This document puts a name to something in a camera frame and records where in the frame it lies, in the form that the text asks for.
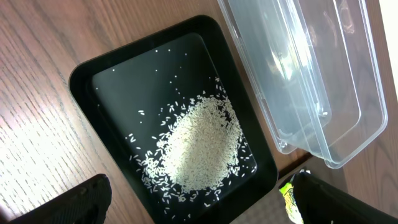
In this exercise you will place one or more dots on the black plastic tray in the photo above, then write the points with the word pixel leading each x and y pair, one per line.
pixel 132 97

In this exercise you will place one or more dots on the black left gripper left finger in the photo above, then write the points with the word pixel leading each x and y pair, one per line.
pixel 86 203

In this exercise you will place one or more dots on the brown serving tray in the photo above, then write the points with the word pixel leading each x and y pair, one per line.
pixel 271 208

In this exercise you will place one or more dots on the pile of rice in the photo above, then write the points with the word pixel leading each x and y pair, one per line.
pixel 194 155

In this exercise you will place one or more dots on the clear plastic bin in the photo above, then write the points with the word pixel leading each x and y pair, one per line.
pixel 341 37

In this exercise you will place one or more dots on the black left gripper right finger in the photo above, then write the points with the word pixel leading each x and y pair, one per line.
pixel 321 203

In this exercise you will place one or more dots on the yellow snack wrapper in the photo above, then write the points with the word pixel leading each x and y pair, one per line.
pixel 286 189

